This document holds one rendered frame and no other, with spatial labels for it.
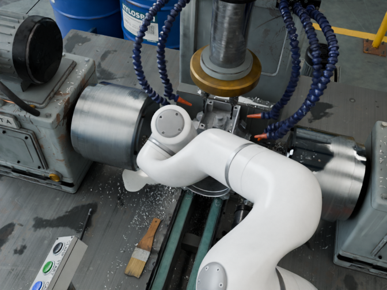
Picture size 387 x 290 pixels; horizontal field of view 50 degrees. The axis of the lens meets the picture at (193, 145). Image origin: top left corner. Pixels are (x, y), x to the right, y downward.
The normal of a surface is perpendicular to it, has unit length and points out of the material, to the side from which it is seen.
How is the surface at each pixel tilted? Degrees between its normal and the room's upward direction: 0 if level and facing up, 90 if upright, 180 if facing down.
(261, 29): 90
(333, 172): 32
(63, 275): 53
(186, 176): 88
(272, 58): 90
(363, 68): 0
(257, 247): 25
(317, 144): 2
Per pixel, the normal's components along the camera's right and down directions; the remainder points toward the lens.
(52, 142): -0.27, 0.73
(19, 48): -0.18, 0.15
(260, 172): -0.68, -0.44
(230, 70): 0.04, -0.63
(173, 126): -0.09, -0.15
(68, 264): 0.79, -0.20
